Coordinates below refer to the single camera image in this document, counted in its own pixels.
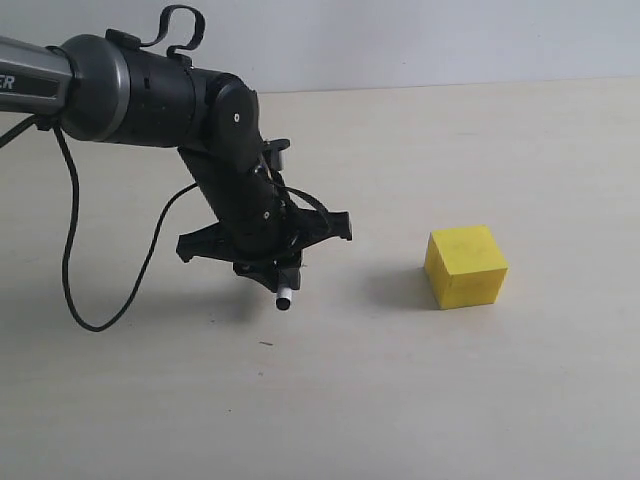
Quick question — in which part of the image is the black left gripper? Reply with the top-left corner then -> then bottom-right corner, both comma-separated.
176,148 -> 353,293

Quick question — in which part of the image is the black and white marker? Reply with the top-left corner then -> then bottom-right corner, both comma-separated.
275,284 -> 294,311

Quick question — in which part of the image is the yellow foam cube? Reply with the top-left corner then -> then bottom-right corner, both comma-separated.
424,225 -> 509,310

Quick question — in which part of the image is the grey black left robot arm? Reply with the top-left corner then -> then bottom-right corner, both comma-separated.
1,31 -> 352,291

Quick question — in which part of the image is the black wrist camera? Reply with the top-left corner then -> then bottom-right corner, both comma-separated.
262,138 -> 291,171

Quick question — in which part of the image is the black camera cable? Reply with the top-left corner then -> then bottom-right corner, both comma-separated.
0,117 -> 326,332

